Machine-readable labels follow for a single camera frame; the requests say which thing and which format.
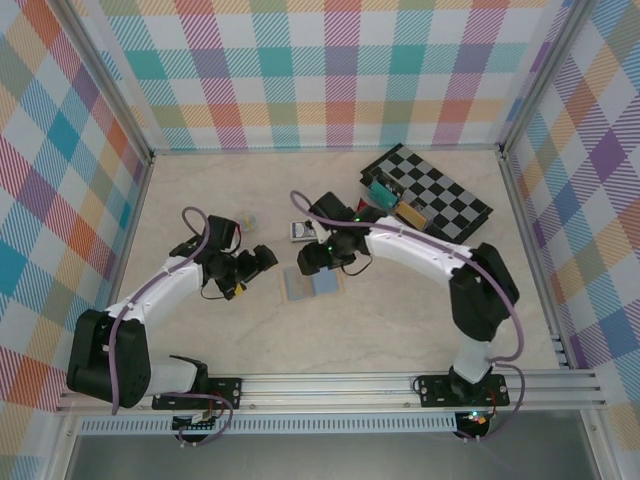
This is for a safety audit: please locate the orange card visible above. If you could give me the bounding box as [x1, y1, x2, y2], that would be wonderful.
[395, 200, 427, 229]

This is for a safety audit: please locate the blue playing card box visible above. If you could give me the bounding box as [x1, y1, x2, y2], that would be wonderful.
[289, 220, 322, 244]

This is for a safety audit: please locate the teal small box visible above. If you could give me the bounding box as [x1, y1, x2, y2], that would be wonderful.
[369, 180, 397, 209]

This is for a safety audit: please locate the black and grey chessboard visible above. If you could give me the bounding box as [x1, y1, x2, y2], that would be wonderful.
[359, 143, 494, 246]

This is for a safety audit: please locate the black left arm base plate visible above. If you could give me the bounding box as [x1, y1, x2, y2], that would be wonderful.
[151, 378, 245, 411]

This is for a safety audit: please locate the aluminium wall rail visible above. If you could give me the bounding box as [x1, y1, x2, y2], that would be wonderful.
[149, 145, 504, 155]

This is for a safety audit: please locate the aluminium side rail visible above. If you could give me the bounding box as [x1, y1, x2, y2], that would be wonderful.
[499, 152, 572, 372]
[64, 158, 154, 377]

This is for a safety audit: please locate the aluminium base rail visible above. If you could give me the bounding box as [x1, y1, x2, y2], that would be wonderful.
[54, 372, 609, 414]

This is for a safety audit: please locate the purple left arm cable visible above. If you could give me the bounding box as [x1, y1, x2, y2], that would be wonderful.
[110, 205, 235, 447]

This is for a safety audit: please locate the slotted grey cable tray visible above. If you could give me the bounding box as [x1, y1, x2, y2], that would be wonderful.
[79, 417, 461, 435]

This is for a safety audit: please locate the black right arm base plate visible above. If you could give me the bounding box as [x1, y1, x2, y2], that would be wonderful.
[415, 372, 511, 409]

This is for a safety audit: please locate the aluminium frame post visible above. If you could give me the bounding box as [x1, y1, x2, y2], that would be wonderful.
[499, 0, 591, 157]
[54, 0, 154, 164]

